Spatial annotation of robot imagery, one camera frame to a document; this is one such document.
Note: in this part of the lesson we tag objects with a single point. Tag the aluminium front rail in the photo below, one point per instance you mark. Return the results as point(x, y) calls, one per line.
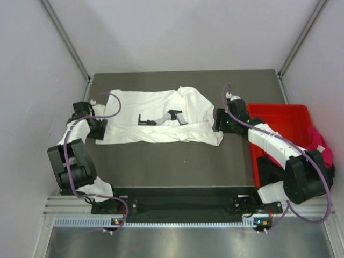
point(73, 206)

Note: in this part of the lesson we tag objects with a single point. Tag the right aluminium frame post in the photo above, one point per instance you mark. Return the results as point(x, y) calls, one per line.
point(306, 29)

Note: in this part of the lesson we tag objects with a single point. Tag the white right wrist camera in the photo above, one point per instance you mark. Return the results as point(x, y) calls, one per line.
point(231, 97)

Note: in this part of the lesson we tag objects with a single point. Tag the pink t shirt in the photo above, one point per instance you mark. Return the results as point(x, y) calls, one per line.
point(319, 145)

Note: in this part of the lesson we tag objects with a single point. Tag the left aluminium frame post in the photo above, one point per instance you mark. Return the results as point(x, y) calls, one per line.
point(51, 14)

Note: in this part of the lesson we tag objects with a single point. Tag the grey slotted cable duct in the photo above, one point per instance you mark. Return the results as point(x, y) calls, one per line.
point(108, 222)

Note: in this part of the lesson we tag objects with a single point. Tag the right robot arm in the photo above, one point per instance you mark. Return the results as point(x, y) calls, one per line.
point(304, 172)

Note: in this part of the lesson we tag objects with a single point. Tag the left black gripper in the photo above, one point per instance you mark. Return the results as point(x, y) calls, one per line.
point(99, 134)

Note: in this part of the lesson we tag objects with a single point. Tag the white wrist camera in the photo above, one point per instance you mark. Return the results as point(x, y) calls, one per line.
point(231, 97)
point(97, 108)

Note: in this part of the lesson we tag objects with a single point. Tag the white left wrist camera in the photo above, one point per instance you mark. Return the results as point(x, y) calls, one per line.
point(97, 108)

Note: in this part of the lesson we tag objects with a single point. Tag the black t shirt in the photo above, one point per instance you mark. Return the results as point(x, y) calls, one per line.
point(271, 173)

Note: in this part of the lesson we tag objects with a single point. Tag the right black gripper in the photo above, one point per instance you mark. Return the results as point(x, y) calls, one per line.
point(221, 115)

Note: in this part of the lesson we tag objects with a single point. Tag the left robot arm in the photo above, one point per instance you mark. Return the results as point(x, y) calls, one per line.
point(69, 159)

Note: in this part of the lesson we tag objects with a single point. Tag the white t shirt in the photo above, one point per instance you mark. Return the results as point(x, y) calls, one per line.
point(183, 115)

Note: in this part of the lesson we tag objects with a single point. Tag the aluminium frame post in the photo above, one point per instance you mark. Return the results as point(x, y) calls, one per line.
point(306, 29)
point(51, 14)

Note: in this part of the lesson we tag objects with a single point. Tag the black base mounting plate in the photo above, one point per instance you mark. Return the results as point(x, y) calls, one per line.
point(186, 217)

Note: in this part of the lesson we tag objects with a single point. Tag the red plastic bin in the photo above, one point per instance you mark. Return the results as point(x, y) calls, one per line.
point(292, 121)

